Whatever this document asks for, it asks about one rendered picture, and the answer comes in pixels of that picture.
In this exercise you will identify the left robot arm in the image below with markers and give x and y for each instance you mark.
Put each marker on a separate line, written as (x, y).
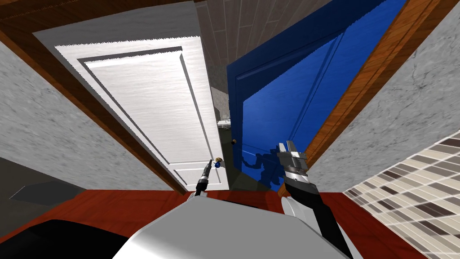
(200, 186)

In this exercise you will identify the blue panelled door leaf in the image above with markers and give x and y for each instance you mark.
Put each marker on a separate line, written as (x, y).
(287, 93)

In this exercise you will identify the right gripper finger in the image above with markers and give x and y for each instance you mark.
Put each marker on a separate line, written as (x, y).
(282, 147)
(291, 146)

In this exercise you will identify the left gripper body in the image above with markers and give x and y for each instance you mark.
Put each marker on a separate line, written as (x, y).
(208, 168)

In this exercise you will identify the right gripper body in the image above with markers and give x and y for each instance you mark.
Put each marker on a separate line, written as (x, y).
(291, 155)

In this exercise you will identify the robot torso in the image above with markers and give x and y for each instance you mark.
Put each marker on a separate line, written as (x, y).
(215, 233)

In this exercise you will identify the blue and gold door knob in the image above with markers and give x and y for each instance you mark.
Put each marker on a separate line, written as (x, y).
(217, 164)

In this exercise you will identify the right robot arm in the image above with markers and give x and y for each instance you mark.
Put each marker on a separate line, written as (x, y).
(305, 194)

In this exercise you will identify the white panelled door leaf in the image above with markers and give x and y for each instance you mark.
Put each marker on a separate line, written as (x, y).
(151, 108)

